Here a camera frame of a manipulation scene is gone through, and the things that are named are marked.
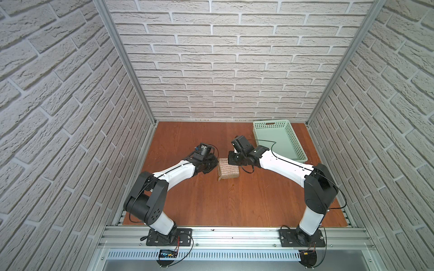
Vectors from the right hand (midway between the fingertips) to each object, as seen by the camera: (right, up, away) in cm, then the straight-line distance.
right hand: (223, 162), depth 86 cm
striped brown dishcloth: (+1, -6, +7) cm, 10 cm away
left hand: (-3, +2, +5) cm, 6 cm away
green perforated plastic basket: (+39, +13, +28) cm, 50 cm away
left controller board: (-25, -38, -13) cm, 48 cm away
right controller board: (+36, -38, -16) cm, 55 cm away
